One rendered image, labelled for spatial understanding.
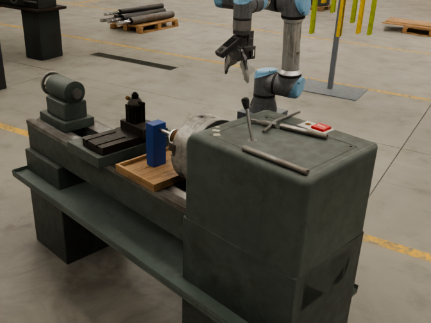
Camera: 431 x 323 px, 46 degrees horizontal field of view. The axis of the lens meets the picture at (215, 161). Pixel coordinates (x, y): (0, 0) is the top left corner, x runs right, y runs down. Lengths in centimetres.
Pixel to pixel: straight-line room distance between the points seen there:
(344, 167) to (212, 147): 49
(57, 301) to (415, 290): 215
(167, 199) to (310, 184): 85
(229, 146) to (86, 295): 161
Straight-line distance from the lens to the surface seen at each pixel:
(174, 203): 232
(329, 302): 224
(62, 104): 313
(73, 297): 320
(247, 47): 214
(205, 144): 197
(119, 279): 329
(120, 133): 279
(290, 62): 260
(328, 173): 179
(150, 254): 255
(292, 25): 255
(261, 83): 269
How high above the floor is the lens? 200
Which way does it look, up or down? 25 degrees down
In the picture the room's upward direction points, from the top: 2 degrees clockwise
